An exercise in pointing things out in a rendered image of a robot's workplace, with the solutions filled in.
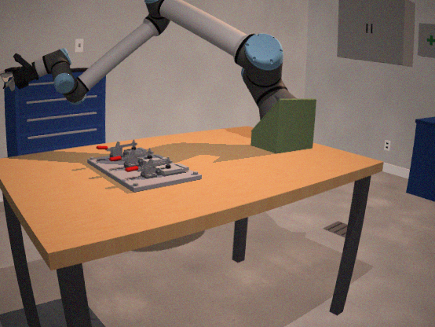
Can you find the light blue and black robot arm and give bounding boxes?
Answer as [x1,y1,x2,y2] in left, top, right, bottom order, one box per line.
[35,0,296,120]

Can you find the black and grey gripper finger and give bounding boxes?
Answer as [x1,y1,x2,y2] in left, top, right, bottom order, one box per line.
[3,77,15,91]
[0,67,19,83]

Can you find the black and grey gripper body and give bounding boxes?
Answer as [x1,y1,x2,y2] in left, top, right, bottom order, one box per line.
[13,62,39,89]

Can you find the toggle clamp with red handle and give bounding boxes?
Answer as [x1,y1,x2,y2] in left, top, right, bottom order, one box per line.
[125,157,173,179]

